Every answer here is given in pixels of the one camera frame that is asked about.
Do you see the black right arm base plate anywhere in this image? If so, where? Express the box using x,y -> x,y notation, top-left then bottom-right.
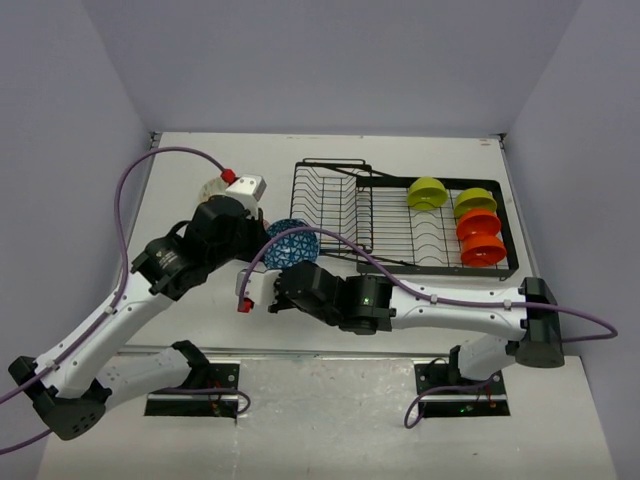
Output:
414,358 -> 511,419

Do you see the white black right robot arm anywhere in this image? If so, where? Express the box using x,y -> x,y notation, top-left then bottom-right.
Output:
268,261 -> 565,393

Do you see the orange bowl front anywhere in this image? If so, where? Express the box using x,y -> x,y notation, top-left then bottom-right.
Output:
461,234 -> 507,268

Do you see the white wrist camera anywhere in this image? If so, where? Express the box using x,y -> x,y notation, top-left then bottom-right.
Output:
224,174 -> 267,219
235,269 -> 281,313

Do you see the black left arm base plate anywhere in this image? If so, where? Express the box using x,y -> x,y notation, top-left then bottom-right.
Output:
144,360 -> 241,418

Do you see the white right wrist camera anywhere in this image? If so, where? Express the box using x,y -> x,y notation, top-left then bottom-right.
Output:
235,269 -> 281,313

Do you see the orange bowl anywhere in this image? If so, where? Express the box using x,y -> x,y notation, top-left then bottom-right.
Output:
456,208 -> 502,241
461,234 -> 507,268

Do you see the blue white patterned bowl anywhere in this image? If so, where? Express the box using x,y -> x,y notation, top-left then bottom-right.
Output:
262,219 -> 320,270

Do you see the lime green bowl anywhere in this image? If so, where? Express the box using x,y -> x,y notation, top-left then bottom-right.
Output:
407,177 -> 448,211
453,187 -> 497,219

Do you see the orange bowl rear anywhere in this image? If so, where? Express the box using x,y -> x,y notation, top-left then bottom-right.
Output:
456,208 -> 502,241

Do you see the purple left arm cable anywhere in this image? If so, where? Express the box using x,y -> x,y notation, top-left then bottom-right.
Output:
0,146 -> 251,454

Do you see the white floral leaf bowl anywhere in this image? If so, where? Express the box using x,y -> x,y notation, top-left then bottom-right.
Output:
198,177 -> 229,203

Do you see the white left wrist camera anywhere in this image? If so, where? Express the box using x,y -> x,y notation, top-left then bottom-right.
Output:
224,174 -> 267,219

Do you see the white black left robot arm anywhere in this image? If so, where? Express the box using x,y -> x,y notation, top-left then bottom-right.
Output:
9,194 -> 268,441

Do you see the black wire dish rack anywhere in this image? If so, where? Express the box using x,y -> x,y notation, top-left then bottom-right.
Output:
290,158 -> 519,281

